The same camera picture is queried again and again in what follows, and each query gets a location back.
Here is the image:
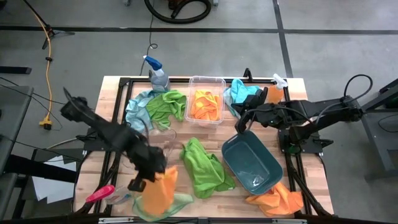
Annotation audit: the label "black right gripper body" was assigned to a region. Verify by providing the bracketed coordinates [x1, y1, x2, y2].
[248, 105, 282, 129]

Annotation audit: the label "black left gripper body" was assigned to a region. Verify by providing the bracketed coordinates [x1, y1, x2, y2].
[129, 144, 167, 183]

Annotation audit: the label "cyan microfiber towel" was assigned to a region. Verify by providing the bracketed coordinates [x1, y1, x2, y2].
[229, 78, 264, 105]

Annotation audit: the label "orange microfiber towel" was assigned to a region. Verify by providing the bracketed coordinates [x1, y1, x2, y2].
[190, 90, 222, 121]
[141, 166, 178, 216]
[245, 182, 304, 218]

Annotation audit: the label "dark teal plastic basket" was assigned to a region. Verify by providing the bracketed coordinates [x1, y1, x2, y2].
[221, 129, 284, 196]

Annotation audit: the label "light blue microfiber towel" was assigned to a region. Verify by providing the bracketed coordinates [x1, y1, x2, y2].
[125, 89, 162, 132]

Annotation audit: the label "bright green microfiber towel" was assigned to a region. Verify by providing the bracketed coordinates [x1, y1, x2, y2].
[180, 137, 236, 199]
[146, 90, 187, 131]

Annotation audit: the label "orange liquid spray bottle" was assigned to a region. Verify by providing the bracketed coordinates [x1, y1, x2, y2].
[267, 73, 289, 105]

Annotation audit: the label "clear curved plastic basket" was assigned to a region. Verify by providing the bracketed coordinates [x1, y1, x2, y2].
[123, 126, 178, 180]

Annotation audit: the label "red cap spray bottle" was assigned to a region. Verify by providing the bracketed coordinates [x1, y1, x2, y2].
[85, 184, 135, 205]

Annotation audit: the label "clear rectangular plastic bin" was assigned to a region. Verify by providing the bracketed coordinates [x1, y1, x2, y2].
[185, 75, 227, 126]

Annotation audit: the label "white paper sheets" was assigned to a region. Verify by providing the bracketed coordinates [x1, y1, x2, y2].
[30, 155, 77, 205]

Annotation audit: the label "blue trigger spray bottle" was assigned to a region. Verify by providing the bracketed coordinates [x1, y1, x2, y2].
[142, 55, 170, 91]

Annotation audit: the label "grey office desk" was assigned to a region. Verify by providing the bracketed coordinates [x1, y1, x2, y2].
[0, 83, 78, 218]

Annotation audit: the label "black tripod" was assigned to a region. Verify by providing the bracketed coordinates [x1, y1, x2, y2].
[23, 0, 76, 50]

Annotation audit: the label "black floor bar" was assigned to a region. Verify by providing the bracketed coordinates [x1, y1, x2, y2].
[0, 66, 32, 75]

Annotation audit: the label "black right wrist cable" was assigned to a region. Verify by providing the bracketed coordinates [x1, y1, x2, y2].
[235, 107, 271, 135]

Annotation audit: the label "silver metal bracket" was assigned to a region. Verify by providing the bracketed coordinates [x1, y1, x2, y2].
[272, 218, 307, 224]
[98, 217, 134, 223]

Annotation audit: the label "black metal rig frame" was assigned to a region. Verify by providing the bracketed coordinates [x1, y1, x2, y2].
[73, 67, 335, 218]

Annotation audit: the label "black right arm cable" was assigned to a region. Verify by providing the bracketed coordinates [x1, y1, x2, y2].
[343, 73, 373, 102]

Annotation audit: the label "black vacuum hose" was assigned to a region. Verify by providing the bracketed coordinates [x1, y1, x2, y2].
[144, 0, 213, 25]

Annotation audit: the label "black desk frame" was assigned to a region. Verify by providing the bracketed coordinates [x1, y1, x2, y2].
[354, 77, 398, 181]

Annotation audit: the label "yellow extension cable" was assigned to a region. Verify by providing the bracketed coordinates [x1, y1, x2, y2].
[30, 9, 54, 131]

